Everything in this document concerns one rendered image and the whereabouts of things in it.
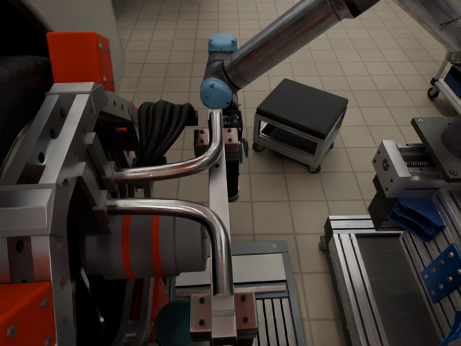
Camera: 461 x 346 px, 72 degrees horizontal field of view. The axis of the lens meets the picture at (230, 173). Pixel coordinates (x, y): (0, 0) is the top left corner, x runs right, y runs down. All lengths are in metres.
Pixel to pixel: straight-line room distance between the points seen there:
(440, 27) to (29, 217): 0.85
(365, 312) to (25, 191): 1.14
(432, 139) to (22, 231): 0.91
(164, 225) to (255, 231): 1.09
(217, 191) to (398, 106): 2.16
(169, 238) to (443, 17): 0.73
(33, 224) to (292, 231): 1.38
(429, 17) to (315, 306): 1.12
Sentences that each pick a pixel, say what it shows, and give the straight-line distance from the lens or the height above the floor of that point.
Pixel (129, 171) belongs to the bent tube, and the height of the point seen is 1.01.
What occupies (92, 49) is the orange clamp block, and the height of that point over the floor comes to 1.14.
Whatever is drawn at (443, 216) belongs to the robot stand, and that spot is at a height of 0.69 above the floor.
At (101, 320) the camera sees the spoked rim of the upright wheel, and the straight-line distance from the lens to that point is 0.85.
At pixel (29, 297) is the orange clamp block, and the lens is 0.36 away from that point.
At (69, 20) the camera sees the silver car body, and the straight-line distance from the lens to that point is 0.89.
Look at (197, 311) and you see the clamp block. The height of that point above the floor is 0.95.
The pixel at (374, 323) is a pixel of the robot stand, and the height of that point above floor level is 0.23.
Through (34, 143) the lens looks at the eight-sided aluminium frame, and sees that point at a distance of 0.45.
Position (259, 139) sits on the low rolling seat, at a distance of 1.84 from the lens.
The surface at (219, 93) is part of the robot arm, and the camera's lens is 0.73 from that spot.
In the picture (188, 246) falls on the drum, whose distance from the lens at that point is 0.56.
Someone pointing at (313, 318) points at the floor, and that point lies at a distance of 1.49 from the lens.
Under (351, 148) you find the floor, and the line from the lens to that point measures 2.11.
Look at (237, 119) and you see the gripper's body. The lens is 0.77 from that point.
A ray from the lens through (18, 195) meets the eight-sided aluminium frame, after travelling 0.40.
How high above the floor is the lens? 1.39
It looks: 49 degrees down
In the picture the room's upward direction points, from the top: straight up
